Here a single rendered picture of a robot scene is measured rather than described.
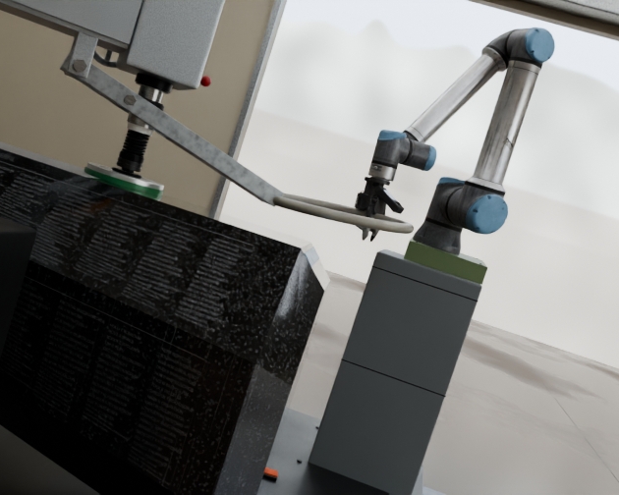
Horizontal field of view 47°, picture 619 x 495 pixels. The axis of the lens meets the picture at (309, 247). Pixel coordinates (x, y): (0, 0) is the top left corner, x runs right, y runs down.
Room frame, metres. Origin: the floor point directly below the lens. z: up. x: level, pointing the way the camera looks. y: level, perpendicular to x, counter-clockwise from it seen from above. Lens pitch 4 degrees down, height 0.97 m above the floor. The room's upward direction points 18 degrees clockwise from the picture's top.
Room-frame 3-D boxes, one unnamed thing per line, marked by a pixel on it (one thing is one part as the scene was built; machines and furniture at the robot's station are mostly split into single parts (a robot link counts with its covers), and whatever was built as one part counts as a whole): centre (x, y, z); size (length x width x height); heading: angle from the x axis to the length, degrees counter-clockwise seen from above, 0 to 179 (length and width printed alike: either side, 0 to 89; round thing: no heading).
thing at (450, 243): (2.78, -0.47, 0.98); 0.19 x 0.19 x 0.10
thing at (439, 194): (2.76, -0.47, 1.11); 0.17 x 0.15 x 0.18; 24
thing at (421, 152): (2.49, -0.25, 1.21); 0.12 x 0.12 x 0.09; 24
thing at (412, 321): (2.78, -0.47, 0.43); 0.50 x 0.50 x 0.85; 81
